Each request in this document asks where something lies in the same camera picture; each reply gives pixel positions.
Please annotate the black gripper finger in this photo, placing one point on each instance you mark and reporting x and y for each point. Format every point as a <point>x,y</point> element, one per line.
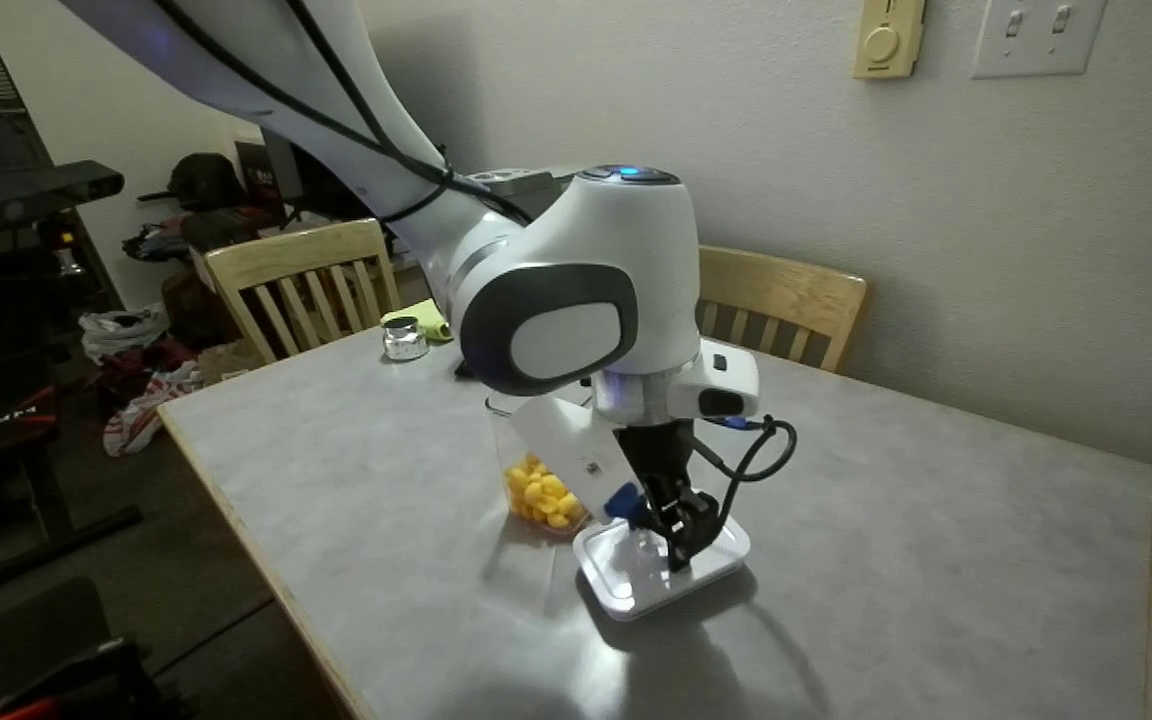
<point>696,524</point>
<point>662,524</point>

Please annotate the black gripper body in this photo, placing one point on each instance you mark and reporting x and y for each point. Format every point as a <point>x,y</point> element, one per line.
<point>662,462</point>

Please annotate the white rounded box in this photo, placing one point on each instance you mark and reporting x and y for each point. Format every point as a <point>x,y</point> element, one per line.
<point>631,586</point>

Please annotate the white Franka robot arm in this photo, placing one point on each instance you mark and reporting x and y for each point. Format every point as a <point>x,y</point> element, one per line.
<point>577,225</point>

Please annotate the clear plastic storage jar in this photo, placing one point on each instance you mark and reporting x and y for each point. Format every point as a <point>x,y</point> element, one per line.
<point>539,519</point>

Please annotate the small glass jar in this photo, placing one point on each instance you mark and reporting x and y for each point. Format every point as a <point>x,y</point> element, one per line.
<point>402,342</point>

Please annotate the yellow puffed snacks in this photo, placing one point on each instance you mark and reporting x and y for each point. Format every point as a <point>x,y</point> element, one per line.
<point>540,488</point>

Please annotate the wooden slat-back chair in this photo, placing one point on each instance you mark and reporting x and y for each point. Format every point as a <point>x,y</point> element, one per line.
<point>299,254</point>
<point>789,295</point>

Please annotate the black monitor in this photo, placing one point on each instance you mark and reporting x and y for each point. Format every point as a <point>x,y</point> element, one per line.
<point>320,187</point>

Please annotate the pile of clothes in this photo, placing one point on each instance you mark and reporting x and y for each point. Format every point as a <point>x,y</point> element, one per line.
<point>136,401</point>

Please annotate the black and red bag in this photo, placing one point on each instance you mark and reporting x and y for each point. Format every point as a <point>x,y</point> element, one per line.
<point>82,680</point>

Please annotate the black equipment stand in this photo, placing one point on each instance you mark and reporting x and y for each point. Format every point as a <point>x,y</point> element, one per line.
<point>49,482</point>

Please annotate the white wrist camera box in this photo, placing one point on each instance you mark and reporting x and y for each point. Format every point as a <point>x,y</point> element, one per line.
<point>725,375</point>

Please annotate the beige wall thermostat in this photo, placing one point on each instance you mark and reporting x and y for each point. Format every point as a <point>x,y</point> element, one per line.
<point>891,39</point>

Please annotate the white light switch plate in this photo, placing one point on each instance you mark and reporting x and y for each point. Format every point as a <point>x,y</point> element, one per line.
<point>1038,32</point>

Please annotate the black stereo camera bar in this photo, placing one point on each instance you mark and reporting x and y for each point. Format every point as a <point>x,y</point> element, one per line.
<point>42,187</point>

